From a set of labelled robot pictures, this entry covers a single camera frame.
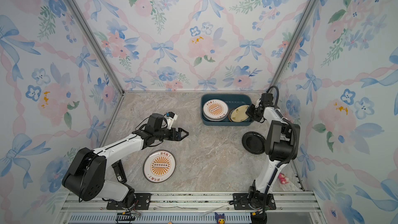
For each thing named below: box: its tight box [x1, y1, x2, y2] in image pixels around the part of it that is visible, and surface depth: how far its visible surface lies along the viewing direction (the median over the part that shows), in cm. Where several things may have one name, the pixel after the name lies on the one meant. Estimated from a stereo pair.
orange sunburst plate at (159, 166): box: [142, 149, 177, 184], surface depth 86 cm
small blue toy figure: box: [214, 212, 226, 224], surface depth 69 cm
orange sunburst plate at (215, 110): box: [202, 99, 230, 122], surface depth 108 cm
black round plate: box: [241, 131, 266, 155], surface depth 95 cm
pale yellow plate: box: [230, 104, 250, 122], surface depth 108 cm
